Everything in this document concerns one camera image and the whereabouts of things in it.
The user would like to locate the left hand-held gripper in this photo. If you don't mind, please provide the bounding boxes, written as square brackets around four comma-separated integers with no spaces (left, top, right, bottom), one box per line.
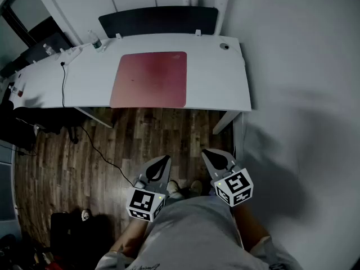
[125,155,172,223]

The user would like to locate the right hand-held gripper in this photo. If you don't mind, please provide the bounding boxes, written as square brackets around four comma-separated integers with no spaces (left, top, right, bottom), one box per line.
[201,148,254,208]

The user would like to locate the red desk mat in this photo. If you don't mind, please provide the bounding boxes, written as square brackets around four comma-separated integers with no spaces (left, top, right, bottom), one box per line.
[109,51,188,109]

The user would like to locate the person's right forearm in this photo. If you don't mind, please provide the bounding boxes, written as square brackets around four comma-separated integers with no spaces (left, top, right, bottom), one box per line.
[231,203,271,250]

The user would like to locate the person's left forearm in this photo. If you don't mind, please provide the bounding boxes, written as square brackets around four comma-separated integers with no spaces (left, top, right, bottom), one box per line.
[109,217,150,259]

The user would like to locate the white desk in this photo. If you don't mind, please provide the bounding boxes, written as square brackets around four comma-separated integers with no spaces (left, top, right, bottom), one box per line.
[8,33,252,136]

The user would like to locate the black desk divider panel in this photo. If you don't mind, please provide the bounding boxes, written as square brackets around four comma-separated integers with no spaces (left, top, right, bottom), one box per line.
[98,6,219,39]

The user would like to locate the person's left shoe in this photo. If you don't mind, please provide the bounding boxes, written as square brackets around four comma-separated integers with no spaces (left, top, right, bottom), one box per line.
[166,179,184,200]

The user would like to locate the person's shoe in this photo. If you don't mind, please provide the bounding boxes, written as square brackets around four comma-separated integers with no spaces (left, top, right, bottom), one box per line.
[166,179,184,200]
[189,179,204,198]

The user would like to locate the person's right shoe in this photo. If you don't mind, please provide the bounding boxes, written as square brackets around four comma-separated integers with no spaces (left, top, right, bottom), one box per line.
[189,179,204,198]

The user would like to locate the person's grey shirt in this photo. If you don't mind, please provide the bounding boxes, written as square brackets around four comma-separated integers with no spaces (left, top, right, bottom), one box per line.
[94,195,304,270]

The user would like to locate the black bag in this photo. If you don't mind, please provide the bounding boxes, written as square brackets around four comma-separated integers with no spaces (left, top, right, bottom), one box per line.
[49,211,115,264]

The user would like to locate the black office chair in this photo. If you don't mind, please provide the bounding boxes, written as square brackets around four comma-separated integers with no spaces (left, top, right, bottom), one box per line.
[0,99,81,152]

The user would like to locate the clear plastic water bottle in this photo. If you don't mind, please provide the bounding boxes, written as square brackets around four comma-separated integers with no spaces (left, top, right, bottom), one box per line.
[87,29,104,53]

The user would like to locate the white power strip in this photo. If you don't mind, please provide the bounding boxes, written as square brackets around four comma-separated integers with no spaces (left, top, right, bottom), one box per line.
[54,44,87,66]

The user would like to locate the grey cabinet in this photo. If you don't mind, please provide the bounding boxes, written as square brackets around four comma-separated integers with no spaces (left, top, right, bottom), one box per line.
[0,139,19,222]

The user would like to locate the dark side divider panel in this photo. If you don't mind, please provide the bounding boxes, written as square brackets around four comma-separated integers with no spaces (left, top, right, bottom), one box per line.
[0,31,74,78]

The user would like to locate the black power cable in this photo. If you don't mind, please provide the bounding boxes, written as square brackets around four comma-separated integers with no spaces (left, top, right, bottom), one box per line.
[60,61,134,187]

